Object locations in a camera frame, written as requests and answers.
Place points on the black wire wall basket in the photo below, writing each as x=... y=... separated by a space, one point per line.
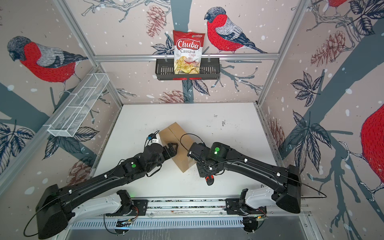
x=209 y=70

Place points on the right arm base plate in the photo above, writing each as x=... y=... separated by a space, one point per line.
x=234 y=206

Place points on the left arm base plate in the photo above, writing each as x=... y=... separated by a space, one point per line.
x=137 y=208

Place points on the Chuba cassava chips bag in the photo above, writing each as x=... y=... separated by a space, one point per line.
x=188 y=50

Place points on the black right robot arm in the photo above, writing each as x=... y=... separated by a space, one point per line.
x=281 y=186

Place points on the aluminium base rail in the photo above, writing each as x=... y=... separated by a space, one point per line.
x=201 y=207

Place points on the red black utility knife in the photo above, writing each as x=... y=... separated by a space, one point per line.
x=210 y=180

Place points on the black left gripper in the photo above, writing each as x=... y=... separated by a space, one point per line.
x=169 y=154

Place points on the white wire mesh shelf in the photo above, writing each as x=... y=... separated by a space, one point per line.
x=70 y=119

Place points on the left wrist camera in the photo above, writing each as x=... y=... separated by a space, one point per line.
x=153 y=139

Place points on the brown cardboard express box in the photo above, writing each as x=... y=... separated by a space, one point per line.
x=175 y=134

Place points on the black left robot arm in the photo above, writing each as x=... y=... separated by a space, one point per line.
x=57 y=205

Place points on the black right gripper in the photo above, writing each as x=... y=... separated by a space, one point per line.
x=201 y=174

